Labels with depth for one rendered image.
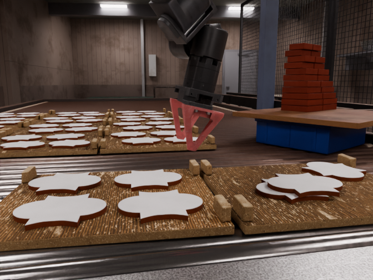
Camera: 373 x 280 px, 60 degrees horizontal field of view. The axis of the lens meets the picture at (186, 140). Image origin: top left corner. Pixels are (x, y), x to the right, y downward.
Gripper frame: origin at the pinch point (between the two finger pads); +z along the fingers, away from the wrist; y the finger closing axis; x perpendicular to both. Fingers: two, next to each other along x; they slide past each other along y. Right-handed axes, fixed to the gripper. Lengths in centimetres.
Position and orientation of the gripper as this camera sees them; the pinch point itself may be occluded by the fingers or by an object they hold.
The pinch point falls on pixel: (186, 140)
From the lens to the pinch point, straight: 57.8
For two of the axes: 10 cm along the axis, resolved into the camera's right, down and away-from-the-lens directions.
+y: 2.1, 2.0, -9.6
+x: 9.5, 1.8, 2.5
